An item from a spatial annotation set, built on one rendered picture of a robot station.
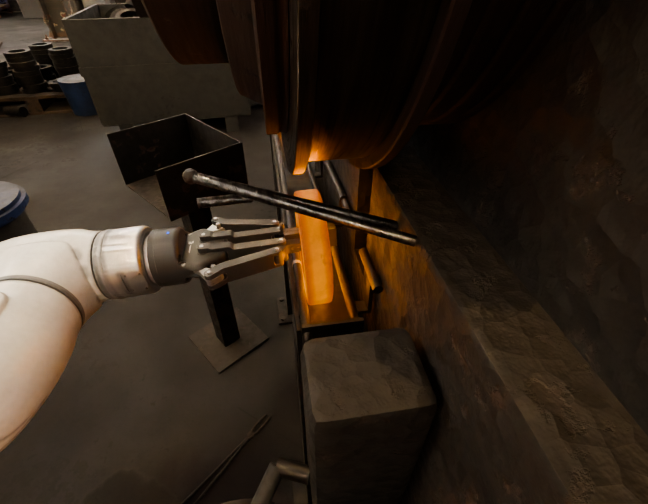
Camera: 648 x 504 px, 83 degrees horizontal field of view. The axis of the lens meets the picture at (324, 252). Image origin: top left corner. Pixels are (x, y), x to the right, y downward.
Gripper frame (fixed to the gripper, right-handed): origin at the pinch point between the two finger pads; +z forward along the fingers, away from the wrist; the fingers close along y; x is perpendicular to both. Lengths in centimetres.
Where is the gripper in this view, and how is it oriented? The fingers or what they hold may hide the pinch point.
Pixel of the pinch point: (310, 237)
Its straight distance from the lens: 49.8
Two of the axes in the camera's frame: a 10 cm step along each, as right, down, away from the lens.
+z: 9.9, -1.4, 0.9
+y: 1.6, 6.3, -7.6
